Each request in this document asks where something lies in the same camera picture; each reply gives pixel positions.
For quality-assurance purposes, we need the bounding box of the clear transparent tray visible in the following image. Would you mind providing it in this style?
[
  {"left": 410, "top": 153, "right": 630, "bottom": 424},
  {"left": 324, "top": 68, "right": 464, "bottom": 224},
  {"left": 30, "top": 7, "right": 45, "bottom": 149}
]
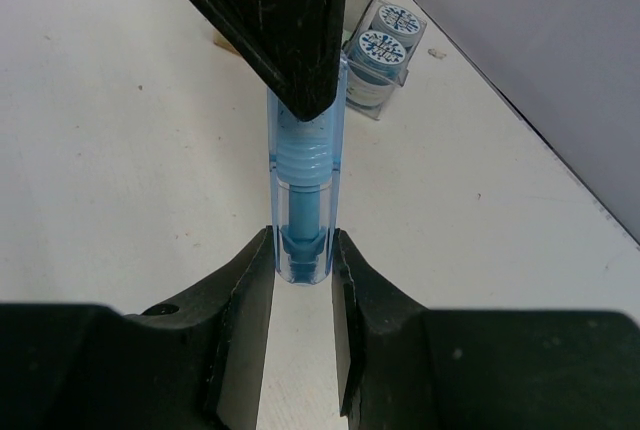
[{"left": 342, "top": 0, "right": 427, "bottom": 120}]

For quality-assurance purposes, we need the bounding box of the blue transparent highlighter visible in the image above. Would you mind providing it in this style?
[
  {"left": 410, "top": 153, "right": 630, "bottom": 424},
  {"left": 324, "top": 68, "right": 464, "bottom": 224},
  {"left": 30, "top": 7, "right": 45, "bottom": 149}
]
[{"left": 267, "top": 56, "right": 348, "bottom": 285}]

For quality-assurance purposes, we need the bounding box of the blue lidded jar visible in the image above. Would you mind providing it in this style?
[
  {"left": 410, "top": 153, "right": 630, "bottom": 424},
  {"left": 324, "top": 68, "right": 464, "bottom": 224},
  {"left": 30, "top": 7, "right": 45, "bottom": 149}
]
[
  {"left": 371, "top": 4, "right": 423, "bottom": 47},
  {"left": 347, "top": 30, "right": 406, "bottom": 108}
]

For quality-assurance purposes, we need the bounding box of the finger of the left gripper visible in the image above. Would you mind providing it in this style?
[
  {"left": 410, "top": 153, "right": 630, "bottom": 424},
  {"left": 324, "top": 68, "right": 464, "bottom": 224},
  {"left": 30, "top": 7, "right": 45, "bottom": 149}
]
[{"left": 189, "top": 0, "right": 346, "bottom": 121}]

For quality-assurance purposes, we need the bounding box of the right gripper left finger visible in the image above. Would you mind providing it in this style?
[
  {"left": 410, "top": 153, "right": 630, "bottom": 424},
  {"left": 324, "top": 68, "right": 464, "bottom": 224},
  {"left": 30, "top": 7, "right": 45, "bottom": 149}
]
[{"left": 1, "top": 228, "right": 275, "bottom": 429}]

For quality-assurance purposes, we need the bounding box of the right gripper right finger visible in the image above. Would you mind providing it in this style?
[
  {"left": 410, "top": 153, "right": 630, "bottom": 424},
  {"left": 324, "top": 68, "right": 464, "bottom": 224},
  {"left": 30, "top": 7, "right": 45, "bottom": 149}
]
[{"left": 332, "top": 231, "right": 639, "bottom": 429}]

